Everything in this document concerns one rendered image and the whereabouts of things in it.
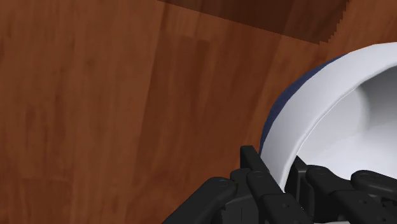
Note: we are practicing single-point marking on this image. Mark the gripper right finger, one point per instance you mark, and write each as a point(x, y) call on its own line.
point(341, 192)

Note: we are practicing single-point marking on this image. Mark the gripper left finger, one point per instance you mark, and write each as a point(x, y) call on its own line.
point(248, 189)

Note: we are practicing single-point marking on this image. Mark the white bowl with blue outside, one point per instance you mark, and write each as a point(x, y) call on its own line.
point(335, 124)

